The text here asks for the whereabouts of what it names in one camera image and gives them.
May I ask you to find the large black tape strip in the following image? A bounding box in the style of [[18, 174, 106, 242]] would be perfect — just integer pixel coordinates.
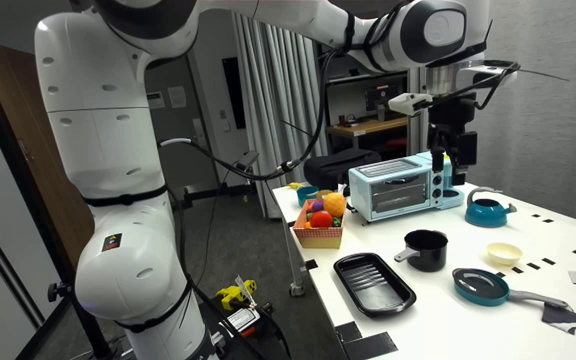
[[335, 320, 401, 360]]

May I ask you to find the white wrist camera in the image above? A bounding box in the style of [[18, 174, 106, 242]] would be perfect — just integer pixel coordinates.
[[386, 90, 435, 118]]

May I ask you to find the light blue toaster oven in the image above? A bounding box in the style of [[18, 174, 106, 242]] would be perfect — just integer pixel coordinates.
[[346, 148, 469, 223]]

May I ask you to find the black pan lid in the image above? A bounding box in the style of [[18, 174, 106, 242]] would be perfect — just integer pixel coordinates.
[[459, 269, 507, 301]]

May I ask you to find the grey door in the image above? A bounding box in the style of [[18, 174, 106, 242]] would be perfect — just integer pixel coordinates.
[[145, 55, 214, 195]]

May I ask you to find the metal clamp pole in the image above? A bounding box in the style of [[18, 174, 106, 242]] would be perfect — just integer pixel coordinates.
[[278, 197, 309, 300]]

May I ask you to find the grey partition curtain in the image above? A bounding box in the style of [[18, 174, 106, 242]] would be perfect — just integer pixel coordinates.
[[411, 0, 576, 228]]

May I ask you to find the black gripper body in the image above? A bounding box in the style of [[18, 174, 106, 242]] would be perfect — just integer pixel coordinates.
[[427, 97, 481, 169]]

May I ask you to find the black ridged baking tray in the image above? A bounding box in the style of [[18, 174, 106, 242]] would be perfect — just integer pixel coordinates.
[[333, 250, 418, 320]]

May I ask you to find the wooden workbench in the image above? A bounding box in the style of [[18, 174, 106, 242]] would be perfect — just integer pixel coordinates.
[[326, 115, 411, 150]]

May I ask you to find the brown wooden cabinet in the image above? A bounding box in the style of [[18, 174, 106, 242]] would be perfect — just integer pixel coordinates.
[[0, 39, 96, 268]]

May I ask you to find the wooden fruit crate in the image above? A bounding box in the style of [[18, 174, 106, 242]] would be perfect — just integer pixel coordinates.
[[293, 210, 346, 250]]

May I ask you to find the black pot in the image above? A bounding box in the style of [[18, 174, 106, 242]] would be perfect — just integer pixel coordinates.
[[395, 228, 451, 274]]

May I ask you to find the cream bowl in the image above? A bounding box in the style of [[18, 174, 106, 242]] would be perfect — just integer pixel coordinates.
[[486, 239, 525, 268]]

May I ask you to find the black controller box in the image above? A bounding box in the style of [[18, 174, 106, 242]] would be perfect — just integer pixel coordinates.
[[201, 301, 285, 360]]

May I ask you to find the black bag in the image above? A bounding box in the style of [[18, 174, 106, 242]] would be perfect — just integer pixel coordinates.
[[302, 146, 385, 192]]

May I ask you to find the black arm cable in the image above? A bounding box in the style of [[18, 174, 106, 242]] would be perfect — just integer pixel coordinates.
[[158, 51, 344, 184]]

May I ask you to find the red toy tomato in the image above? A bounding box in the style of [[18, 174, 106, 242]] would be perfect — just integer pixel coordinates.
[[309, 207, 336, 230]]

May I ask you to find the white pleated curtain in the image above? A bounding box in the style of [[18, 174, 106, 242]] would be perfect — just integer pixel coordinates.
[[231, 11, 330, 218]]

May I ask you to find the teal frying pan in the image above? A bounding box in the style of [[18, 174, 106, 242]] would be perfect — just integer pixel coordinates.
[[453, 265, 575, 316]]

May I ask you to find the black storage shelf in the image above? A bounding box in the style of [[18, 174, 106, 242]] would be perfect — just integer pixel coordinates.
[[319, 55, 411, 146]]

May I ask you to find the teal cup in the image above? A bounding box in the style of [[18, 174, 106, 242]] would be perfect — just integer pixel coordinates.
[[296, 184, 320, 205]]

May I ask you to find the orange toy fruit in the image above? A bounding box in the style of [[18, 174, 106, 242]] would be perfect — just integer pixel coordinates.
[[323, 190, 349, 220]]

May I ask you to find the yellow clamp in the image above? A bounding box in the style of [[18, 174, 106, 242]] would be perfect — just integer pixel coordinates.
[[214, 278, 260, 312]]

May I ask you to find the black tripod stand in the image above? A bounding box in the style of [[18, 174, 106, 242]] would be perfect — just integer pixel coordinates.
[[14, 265, 116, 360]]

